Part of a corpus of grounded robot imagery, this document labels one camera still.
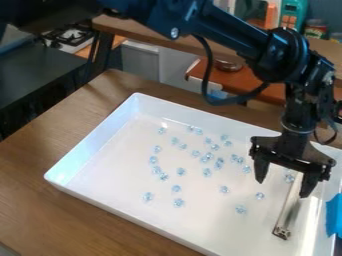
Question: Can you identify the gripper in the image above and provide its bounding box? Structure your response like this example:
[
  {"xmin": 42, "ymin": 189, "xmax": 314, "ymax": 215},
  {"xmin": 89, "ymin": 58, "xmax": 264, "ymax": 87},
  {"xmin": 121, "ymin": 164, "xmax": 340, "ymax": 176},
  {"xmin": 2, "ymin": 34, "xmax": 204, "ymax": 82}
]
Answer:
[{"xmin": 247, "ymin": 129, "xmax": 338, "ymax": 199}]

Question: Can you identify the pile of blue bits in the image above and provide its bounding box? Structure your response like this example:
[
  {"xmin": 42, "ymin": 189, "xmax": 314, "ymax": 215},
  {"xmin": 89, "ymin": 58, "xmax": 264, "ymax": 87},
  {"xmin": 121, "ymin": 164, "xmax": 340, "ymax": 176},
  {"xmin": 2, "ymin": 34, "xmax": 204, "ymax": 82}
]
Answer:
[{"xmin": 140, "ymin": 124, "xmax": 298, "ymax": 215}]

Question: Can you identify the silver tool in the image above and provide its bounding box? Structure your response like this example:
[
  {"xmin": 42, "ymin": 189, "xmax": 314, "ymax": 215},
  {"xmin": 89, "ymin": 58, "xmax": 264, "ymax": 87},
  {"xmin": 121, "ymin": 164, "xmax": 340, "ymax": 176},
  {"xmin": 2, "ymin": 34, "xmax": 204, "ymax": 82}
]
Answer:
[{"xmin": 271, "ymin": 179, "xmax": 306, "ymax": 241}]

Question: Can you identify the blue tape strip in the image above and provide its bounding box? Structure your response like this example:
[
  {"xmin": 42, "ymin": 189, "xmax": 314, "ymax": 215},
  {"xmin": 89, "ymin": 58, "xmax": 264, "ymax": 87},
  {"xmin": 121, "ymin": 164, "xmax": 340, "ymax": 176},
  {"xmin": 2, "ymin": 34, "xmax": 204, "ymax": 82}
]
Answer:
[{"xmin": 323, "ymin": 192, "xmax": 342, "ymax": 238}]

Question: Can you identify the red and green can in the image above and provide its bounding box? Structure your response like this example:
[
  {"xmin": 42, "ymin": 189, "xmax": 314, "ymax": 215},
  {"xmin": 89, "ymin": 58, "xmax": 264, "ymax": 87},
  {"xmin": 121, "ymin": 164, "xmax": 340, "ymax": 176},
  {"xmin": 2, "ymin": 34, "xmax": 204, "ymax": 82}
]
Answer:
[{"xmin": 303, "ymin": 18, "xmax": 330, "ymax": 40}]

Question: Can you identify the white tray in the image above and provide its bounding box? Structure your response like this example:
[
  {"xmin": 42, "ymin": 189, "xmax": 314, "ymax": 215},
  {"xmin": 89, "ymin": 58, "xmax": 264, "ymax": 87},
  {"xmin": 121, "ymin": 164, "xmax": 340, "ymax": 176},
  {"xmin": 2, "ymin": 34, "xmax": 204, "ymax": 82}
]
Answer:
[{"xmin": 42, "ymin": 92, "xmax": 342, "ymax": 256}]

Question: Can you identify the toy microwave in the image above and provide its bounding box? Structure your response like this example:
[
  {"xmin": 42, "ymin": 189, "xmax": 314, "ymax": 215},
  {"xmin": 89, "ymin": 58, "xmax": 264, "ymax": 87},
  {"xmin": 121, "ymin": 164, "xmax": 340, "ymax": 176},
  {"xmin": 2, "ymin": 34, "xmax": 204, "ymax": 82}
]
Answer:
[{"xmin": 212, "ymin": 0, "xmax": 310, "ymax": 33}]

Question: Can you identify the white cabinet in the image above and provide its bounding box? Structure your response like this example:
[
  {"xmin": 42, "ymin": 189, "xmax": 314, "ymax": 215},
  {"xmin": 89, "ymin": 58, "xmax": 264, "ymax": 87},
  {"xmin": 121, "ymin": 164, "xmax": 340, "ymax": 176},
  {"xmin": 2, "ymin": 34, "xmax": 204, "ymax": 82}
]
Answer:
[{"xmin": 118, "ymin": 39, "xmax": 225, "ymax": 95}]

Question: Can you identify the toy stove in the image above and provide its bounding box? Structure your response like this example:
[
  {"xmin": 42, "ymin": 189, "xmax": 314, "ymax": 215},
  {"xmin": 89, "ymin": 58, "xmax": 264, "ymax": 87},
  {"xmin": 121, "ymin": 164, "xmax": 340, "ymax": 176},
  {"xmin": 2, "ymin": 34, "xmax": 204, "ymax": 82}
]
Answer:
[{"xmin": 40, "ymin": 22, "xmax": 97, "ymax": 55}]

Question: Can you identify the black side table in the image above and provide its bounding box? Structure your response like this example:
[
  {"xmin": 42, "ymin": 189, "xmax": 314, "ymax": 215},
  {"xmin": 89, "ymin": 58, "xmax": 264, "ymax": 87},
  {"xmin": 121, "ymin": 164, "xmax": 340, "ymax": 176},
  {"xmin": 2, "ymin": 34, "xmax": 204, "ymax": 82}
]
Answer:
[{"xmin": 0, "ymin": 42, "xmax": 93, "ymax": 141}]

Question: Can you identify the black cable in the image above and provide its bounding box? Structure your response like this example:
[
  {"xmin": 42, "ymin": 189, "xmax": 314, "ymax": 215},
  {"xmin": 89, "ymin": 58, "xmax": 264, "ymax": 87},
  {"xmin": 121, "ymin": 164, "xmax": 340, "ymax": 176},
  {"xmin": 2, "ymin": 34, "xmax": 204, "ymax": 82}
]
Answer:
[{"xmin": 191, "ymin": 33, "xmax": 272, "ymax": 107}]

